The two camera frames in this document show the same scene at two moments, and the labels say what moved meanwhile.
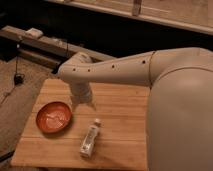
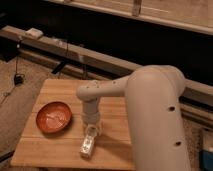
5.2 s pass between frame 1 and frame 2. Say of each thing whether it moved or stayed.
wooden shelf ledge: stayed
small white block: stayed
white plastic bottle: stayed
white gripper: moved
